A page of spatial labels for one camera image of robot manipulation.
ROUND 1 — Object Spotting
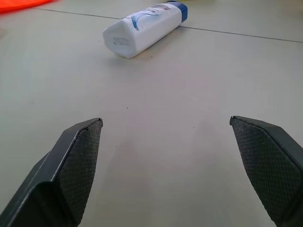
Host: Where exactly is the white blue-capped shampoo bottle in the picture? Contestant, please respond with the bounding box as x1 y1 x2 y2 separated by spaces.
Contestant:
102 1 189 59

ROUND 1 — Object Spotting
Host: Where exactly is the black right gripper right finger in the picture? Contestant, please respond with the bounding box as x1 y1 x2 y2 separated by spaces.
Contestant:
229 115 303 227

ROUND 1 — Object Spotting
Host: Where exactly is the orange object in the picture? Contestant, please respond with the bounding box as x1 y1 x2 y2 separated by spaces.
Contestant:
0 0 59 14

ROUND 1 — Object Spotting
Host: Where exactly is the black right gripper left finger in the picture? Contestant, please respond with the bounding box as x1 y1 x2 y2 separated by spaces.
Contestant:
0 117 104 227

